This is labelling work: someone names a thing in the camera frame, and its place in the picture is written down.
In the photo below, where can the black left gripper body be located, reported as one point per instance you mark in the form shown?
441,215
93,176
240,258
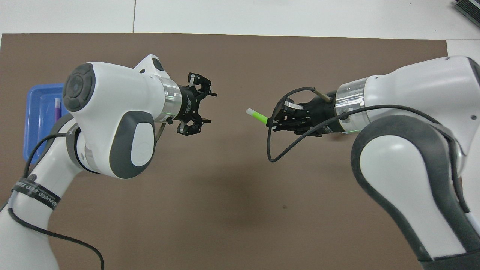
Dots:
187,105

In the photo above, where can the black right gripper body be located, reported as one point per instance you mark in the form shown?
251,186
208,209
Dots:
318,112

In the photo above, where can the green pen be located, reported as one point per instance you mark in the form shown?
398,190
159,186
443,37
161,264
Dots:
258,117

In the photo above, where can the purple pen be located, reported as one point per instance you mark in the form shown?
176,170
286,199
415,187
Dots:
57,110

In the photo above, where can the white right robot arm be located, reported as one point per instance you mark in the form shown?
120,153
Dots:
420,157

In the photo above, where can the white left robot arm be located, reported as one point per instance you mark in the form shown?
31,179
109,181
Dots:
112,112

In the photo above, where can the blue plastic tray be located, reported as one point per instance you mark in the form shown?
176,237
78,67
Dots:
39,112

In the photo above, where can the brown table mat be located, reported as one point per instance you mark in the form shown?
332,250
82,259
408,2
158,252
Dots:
232,187

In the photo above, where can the grey metal device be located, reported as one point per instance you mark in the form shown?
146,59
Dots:
470,9

